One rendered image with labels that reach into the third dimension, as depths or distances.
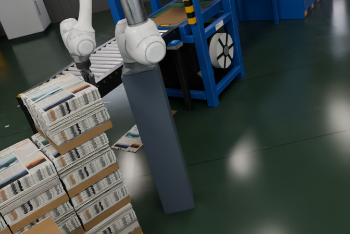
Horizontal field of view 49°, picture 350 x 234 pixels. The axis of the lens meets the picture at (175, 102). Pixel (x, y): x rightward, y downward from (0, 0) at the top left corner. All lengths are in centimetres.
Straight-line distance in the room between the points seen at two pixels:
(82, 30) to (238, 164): 159
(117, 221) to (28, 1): 641
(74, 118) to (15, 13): 652
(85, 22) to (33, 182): 76
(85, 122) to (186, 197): 94
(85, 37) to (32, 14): 647
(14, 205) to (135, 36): 94
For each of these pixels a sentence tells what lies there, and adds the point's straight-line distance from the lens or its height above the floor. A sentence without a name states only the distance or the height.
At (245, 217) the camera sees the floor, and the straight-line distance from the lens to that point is 248.
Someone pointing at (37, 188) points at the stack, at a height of 75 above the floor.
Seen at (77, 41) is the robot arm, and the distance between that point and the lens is 175.
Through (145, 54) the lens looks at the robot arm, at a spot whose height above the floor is 117.
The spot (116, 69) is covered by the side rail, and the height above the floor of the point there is 80.
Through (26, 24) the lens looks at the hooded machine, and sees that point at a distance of 830.
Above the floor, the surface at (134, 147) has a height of 1.
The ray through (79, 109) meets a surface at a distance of 187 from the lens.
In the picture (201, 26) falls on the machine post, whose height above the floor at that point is 78.
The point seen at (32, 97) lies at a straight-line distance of 206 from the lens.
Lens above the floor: 176
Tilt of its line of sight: 27 degrees down
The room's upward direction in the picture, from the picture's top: 15 degrees counter-clockwise
